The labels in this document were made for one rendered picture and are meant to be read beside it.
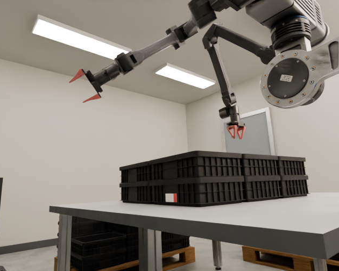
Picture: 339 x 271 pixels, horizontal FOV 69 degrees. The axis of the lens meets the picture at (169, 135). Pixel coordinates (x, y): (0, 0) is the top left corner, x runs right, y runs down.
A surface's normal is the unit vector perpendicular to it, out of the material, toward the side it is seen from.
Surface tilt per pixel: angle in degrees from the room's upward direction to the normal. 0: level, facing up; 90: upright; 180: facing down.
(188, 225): 90
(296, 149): 90
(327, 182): 90
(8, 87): 90
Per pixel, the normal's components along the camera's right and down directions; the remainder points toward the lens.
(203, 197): 0.57, -0.19
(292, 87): -0.77, -0.10
